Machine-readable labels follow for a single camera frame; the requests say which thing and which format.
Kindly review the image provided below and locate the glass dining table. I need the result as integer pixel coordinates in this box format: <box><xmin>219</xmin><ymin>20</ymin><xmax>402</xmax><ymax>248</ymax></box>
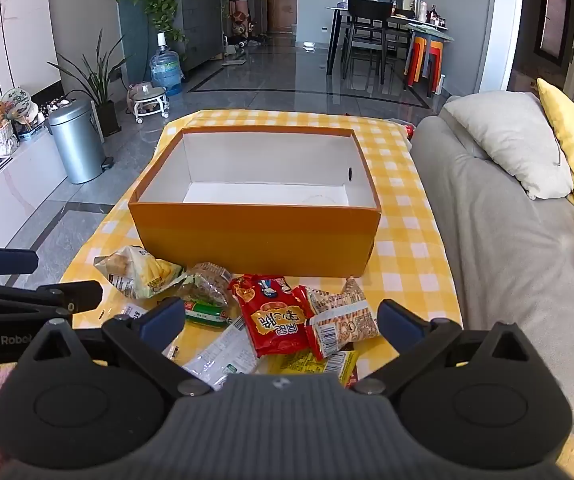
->
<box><xmin>326</xmin><ymin>5</ymin><xmax>455</xmax><ymax>93</ymax></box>

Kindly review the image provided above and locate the trailing green pothos plant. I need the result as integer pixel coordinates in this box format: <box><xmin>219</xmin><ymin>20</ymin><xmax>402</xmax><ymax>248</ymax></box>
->
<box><xmin>134</xmin><ymin>0</ymin><xmax>188</xmax><ymax>43</ymax></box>

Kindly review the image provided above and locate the red snack packet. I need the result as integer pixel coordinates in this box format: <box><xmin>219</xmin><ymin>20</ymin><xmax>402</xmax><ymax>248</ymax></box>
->
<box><xmin>228</xmin><ymin>274</ymin><xmax>318</xmax><ymax>358</ymax></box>

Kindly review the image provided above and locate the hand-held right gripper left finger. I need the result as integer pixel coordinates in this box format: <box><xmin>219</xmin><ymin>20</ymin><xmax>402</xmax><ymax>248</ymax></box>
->
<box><xmin>17</xmin><ymin>297</ymin><xmax>214</xmax><ymax>398</ymax></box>

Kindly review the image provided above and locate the black dining chair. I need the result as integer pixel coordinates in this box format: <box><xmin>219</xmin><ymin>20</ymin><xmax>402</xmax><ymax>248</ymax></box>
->
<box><xmin>342</xmin><ymin>0</ymin><xmax>392</xmax><ymax>83</ymax></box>

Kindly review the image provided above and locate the beige striped biscuit packet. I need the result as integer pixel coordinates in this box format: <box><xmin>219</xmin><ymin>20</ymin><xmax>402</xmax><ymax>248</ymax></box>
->
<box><xmin>304</xmin><ymin>276</ymin><xmax>380</xmax><ymax>361</ymax></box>

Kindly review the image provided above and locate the dark grey cabinet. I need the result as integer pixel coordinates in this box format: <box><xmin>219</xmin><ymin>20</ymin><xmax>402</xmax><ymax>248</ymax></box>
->
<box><xmin>174</xmin><ymin>0</ymin><xmax>225</xmax><ymax>73</ymax></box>

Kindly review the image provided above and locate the silver pedal trash can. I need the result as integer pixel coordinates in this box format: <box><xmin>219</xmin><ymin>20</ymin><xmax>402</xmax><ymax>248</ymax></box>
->
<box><xmin>47</xmin><ymin>99</ymin><xmax>115</xmax><ymax>185</ymax></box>

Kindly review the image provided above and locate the blue water bottle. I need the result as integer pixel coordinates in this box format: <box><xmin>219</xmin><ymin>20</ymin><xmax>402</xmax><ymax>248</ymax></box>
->
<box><xmin>149</xmin><ymin>32</ymin><xmax>185</xmax><ymax>97</ymax></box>

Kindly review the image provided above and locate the orange cardboard box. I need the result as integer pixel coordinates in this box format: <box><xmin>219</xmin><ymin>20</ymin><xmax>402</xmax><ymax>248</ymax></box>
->
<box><xmin>128</xmin><ymin>125</ymin><xmax>382</xmax><ymax>279</ymax></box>

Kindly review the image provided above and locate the white rolling stool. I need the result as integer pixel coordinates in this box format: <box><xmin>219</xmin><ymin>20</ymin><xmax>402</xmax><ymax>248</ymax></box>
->
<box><xmin>127</xmin><ymin>81</ymin><xmax>170</xmax><ymax>125</ymax></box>

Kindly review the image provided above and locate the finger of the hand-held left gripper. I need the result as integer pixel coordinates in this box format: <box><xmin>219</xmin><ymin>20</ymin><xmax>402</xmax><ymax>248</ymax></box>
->
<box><xmin>0</xmin><ymin>280</ymin><xmax>104</xmax><ymax>319</ymax></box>
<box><xmin>0</xmin><ymin>243</ymin><xmax>38</xmax><ymax>281</ymax></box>

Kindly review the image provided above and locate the yellow white snack packet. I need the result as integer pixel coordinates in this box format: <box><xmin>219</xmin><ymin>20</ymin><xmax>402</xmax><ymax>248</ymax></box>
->
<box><xmin>93</xmin><ymin>245</ymin><xmax>188</xmax><ymax>300</ymax></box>

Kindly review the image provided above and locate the white low cabinet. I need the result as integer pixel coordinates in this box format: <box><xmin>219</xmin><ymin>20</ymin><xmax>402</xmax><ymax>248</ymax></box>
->
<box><xmin>0</xmin><ymin>130</ymin><xmax>68</xmax><ymax>251</ymax></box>

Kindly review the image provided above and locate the cartoon figurine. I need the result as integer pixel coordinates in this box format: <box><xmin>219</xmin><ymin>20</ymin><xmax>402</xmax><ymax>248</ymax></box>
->
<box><xmin>232</xmin><ymin>0</ymin><xmax>252</xmax><ymax>38</ymax></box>

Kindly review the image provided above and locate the potted long-leaf plant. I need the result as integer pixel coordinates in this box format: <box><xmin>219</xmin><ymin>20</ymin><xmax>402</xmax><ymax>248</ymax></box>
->
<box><xmin>47</xmin><ymin>30</ymin><xmax>130</xmax><ymax>138</ymax></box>

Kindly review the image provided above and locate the round painted fan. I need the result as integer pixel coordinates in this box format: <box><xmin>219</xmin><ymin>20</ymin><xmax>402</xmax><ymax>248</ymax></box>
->
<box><xmin>2</xmin><ymin>87</ymin><xmax>40</xmax><ymax>121</ymax></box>

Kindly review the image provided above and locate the grey pillow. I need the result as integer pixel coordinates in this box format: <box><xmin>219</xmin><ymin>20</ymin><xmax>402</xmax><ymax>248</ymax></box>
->
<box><xmin>444</xmin><ymin>91</ymin><xmax>574</xmax><ymax>201</ymax></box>

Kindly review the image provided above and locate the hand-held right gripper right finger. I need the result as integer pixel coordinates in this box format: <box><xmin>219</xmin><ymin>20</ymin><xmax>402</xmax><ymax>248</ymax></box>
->
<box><xmin>354</xmin><ymin>299</ymin><xmax>548</xmax><ymax>396</ymax></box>

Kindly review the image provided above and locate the dark framed door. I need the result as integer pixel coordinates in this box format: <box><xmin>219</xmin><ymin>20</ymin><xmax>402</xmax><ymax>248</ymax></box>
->
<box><xmin>534</xmin><ymin>0</ymin><xmax>572</xmax><ymax>66</ymax></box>

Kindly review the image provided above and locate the yellow checked tablecloth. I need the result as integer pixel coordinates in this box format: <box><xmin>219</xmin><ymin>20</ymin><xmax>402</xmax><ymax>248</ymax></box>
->
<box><xmin>61</xmin><ymin>109</ymin><xmax>464</xmax><ymax>392</ymax></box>

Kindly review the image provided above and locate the clear packet of brown snacks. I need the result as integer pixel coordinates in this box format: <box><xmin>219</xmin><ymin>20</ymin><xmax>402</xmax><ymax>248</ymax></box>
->
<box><xmin>176</xmin><ymin>261</ymin><xmax>235</xmax><ymax>311</ymax></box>

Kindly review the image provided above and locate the stack of orange stools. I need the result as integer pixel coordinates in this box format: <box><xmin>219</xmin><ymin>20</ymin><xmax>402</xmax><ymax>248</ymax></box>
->
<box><xmin>406</xmin><ymin>37</ymin><xmax>445</xmax><ymax>92</ymax></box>

